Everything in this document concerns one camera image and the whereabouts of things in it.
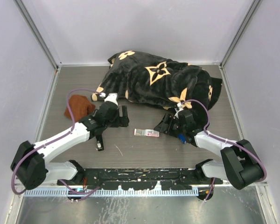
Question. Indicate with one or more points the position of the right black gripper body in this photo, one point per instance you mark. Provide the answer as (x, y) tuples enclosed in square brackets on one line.
[(176, 127)]

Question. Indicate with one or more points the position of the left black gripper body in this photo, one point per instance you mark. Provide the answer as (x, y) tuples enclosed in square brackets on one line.
[(114, 122)]

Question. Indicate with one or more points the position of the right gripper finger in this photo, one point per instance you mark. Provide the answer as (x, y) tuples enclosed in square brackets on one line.
[(168, 118), (166, 127)]

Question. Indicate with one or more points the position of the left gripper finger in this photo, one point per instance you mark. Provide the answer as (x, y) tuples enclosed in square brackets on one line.
[(124, 110), (124, 121)]

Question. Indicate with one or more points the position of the blue stapler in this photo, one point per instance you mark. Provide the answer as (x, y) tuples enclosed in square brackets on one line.
[(182, 138)]

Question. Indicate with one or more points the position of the red white staples box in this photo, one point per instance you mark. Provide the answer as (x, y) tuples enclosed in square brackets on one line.
[(146, 132)]

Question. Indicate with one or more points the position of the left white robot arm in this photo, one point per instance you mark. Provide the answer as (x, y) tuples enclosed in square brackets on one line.
[(33, 163)]

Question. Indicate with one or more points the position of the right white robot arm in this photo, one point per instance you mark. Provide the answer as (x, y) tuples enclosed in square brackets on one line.
[(240, 164)]

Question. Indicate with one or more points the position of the brown folded cloth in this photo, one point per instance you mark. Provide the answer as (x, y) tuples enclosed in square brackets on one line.
[(80, 106)]

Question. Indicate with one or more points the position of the black floral plush blanket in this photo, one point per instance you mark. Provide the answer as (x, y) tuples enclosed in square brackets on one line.
[(144, 78)]

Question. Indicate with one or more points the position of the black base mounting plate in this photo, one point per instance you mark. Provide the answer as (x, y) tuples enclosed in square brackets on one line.
[(139, 178)]

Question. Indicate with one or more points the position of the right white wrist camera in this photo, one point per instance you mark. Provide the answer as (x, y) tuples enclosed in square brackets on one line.
[(178, 107)]

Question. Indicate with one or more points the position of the slotted cable duct rail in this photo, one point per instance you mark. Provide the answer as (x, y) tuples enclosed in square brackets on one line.
[(62, 192)]

